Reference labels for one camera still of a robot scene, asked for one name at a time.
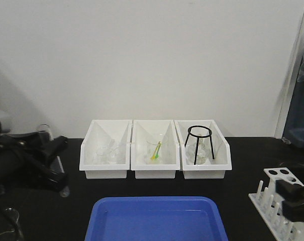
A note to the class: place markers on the white middle storage bin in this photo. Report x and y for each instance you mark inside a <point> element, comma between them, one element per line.
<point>163,130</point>

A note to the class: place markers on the grey pegboard drying rack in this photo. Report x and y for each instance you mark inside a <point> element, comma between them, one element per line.
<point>294,127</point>

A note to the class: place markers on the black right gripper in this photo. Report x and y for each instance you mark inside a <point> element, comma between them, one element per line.
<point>293,203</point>

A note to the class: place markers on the glassware in left bin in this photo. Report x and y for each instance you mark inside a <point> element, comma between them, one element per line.
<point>107,155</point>

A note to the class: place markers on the clear glass beaker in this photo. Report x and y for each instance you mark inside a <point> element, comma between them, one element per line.
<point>10,228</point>

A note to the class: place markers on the glass flask in right bin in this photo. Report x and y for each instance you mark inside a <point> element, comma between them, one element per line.
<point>198,155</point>

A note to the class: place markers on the white left storage bin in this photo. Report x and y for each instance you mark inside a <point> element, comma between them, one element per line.
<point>100,133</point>

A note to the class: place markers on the white storage bin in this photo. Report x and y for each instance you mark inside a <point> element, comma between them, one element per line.
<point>100,133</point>
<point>212,169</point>
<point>163,130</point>

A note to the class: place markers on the glass beaker in middle bin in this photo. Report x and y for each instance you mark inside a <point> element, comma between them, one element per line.
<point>151,145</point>

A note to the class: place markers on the white test tube rack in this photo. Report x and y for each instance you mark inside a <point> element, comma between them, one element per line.
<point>269,205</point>

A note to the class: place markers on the clear glass test tube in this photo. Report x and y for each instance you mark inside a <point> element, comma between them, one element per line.
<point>45,134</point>

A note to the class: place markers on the black wire tripod stand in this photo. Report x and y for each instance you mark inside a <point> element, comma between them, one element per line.
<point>196,132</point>

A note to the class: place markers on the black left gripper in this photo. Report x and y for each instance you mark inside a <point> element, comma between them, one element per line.
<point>16,172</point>

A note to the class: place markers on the blue plastic tray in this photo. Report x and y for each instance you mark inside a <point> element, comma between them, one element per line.
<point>155,218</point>

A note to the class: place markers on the white right storage bin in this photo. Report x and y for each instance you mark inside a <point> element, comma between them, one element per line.
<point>212,169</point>

